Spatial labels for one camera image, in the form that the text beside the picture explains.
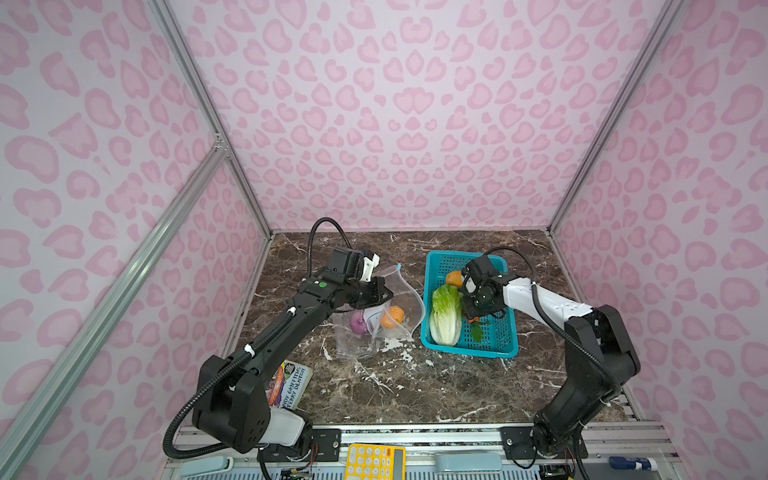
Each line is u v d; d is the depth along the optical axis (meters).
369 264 0.75
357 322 0.89
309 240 1.19
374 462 0.69
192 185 0.78
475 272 0.75
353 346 0.90
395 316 0.85
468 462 0.66
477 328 0.93
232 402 0.41
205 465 0.69
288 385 0.80
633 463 0.69
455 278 0.98
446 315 0.86
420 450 0.73
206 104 0.84
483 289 0.70
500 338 0.88
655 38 0.72
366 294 0.70
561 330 0.48
